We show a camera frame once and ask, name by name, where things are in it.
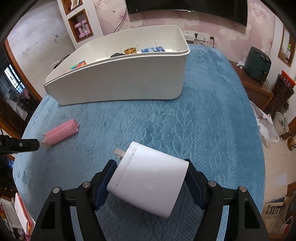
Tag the white power adapter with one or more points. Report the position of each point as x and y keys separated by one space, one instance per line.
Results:
x=148 y=179

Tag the rubik's cube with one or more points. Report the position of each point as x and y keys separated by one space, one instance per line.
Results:
x=82 y=63

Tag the green box with gold top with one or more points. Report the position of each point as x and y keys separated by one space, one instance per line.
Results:
x=131 y=50

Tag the white plastic storage bin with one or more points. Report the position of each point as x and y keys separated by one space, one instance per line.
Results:
x=140 y=76

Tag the blue tissue pack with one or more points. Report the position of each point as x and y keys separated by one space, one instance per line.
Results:
x=153 y=49

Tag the white wall power strip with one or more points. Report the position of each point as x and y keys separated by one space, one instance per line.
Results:
x=199 y=38

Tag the white wall shelf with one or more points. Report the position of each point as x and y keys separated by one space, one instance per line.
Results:
x=81 y=21

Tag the black television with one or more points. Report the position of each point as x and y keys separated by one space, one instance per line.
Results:
x=236 y=11

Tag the pink hair roller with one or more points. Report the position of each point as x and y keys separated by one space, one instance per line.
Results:
x=60 y=133

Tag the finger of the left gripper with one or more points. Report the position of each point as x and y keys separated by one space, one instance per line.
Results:
x=11 y=145

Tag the white plastic bag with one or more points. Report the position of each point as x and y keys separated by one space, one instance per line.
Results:
x=268 y=133

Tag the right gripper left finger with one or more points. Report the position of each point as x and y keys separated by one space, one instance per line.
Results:
x=54 y=221

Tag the wooden tv cabinet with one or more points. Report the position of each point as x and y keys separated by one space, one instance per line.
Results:
x=259 y=94

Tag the blue plush table mat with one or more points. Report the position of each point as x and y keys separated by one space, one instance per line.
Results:
x=211 y=123

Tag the dark green air fryer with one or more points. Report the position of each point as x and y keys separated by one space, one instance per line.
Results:
x=257 y=65

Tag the black small box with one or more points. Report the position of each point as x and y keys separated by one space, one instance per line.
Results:
x=117 y=55

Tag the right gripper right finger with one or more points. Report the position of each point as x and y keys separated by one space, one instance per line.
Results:
x=244 y=220

